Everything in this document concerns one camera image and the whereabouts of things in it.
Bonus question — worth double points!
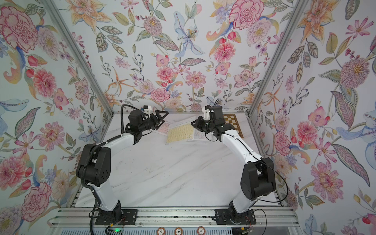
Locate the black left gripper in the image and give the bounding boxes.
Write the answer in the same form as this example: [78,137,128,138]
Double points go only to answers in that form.
[137,110,167,133]

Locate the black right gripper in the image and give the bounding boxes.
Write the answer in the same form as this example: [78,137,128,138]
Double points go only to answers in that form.
[192,117,217,134]

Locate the pink keyboard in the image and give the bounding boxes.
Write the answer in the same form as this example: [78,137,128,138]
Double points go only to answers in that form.
[156,122,170,136]

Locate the yellow keyboard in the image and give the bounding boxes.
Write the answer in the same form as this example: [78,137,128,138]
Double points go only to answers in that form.
[166,123,194,144]

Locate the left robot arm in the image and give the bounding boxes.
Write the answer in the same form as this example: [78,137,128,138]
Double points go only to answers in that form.
[76,108,168,212]

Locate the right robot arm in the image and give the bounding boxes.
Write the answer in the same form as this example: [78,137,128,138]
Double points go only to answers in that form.
[191,105,276,214]

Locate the wooden chessboard box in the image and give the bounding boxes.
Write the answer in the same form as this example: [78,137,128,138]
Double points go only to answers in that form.
[224,114,244,138]

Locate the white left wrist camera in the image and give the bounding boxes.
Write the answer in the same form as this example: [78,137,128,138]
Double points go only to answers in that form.
[141,105,152,115]

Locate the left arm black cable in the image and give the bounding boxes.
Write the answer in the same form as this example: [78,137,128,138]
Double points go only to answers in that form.
[120,104,142,134]

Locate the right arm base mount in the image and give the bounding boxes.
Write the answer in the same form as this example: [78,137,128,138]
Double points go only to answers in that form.
[212,201,257,226]

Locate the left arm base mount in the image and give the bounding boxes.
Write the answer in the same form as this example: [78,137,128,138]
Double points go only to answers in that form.
[95,200,138,226]

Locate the aluminium front rail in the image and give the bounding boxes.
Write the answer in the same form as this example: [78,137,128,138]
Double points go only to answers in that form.
[47,206,299,228]

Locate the aluminium frame post left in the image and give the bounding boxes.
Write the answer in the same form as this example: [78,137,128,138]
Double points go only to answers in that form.
[41,0,114,118]

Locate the aluminium frame post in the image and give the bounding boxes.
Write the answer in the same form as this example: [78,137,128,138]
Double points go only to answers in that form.
[247,0,312,117]
[41,0,114,118]

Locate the aluminium frame post right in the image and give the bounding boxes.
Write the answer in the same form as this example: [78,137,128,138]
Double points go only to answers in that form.
[247,0,312,117]

